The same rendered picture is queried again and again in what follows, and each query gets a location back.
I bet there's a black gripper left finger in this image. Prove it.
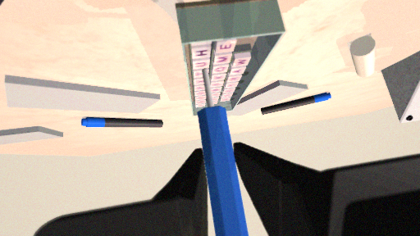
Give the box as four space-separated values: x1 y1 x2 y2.
34 148 208 236

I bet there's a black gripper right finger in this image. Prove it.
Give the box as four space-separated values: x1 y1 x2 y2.
233 142 420 236

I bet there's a cream cylinder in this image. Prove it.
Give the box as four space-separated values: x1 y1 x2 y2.
350 35 377 77

